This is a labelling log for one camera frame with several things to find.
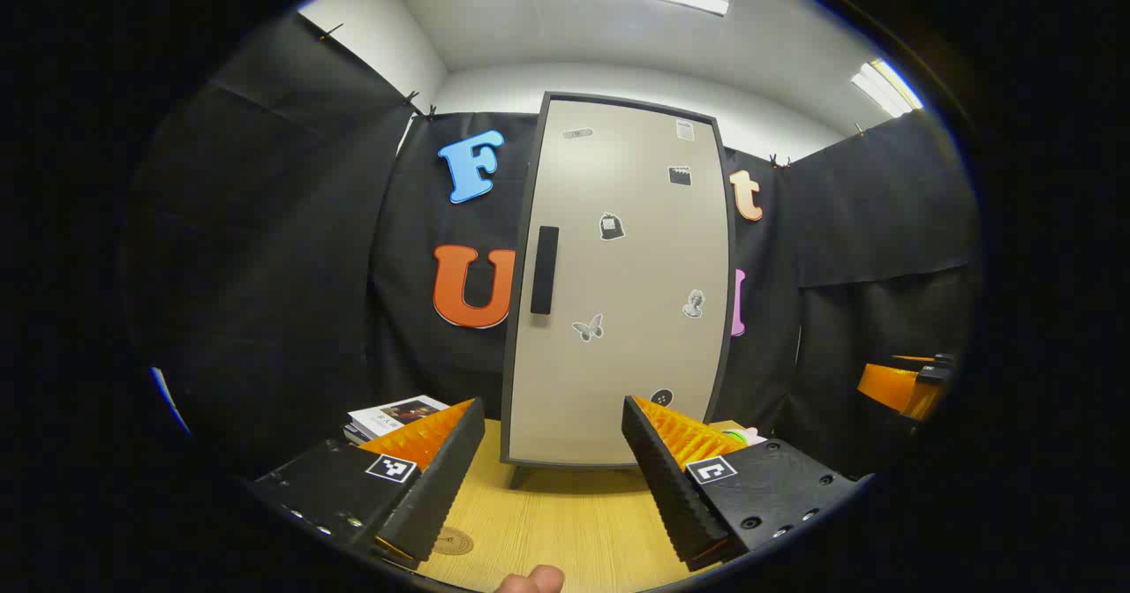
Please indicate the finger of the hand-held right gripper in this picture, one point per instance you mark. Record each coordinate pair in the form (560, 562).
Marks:
(892, 388)

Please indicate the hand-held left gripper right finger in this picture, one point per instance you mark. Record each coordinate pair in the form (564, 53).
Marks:
(671, 487)

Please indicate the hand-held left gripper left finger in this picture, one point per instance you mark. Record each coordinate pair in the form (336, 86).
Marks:
(437, 487)

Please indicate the round wooden coaster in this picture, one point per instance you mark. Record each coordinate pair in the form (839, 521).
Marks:
(453, 541)

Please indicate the beige cabinet door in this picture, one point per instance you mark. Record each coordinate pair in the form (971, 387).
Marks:
(636, 275)

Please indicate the stack of books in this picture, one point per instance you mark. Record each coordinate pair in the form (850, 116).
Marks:
(393, 416)

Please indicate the green plush toy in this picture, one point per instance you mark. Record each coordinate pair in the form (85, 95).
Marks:
(740, 437)

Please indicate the small ceiling light panel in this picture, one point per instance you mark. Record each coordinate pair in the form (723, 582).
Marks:
(885, 88)

